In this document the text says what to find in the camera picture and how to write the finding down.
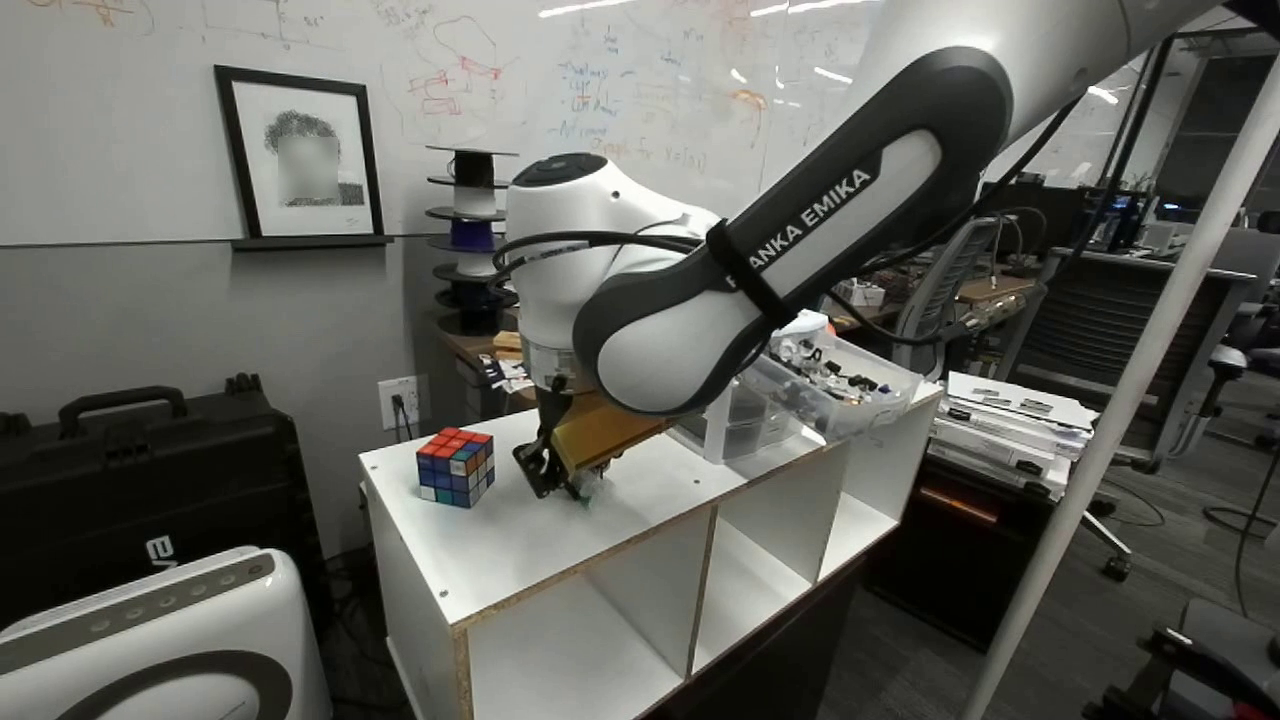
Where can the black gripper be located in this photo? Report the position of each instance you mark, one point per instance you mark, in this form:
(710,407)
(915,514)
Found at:
(556,413)

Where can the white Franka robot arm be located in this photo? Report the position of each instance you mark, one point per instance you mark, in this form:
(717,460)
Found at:
(800,225)

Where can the white shelf unit table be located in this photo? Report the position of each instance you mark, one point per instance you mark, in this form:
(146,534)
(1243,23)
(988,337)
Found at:
(532,534)

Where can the Rubik's cube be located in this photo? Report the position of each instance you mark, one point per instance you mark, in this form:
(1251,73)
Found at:
(452,464)

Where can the black and white spool tower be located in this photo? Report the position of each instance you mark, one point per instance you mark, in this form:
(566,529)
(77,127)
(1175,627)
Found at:
(470,240)

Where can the black cabinet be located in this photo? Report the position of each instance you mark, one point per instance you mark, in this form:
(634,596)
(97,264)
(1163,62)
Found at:
(953,562)

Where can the black framed picture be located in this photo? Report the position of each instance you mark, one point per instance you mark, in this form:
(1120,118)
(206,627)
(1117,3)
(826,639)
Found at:
(302,158)

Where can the black hard carrying case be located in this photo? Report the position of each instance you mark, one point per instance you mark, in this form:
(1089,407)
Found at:
(146,494)

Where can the white rounded appliance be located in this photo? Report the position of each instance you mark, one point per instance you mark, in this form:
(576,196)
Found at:
(161,640)

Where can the grey mesh office chair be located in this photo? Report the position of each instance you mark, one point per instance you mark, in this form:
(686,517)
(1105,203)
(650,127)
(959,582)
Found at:
(953,272)

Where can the stack of white papers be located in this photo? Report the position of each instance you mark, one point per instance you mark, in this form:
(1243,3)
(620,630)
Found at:
(1012,413)

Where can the black stand base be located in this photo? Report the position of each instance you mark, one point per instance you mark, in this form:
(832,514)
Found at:
(1184,675)

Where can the yellow wrist camera mount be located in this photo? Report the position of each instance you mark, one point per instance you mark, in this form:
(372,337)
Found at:
(607,435)

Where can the white wall outlet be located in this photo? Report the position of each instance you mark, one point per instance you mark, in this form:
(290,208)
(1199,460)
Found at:
(399,401)

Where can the black wall ledge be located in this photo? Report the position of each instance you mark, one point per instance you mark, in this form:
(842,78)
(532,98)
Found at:
(315,240)

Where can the white table frame bar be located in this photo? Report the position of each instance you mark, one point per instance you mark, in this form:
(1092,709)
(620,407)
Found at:
(1120,401)

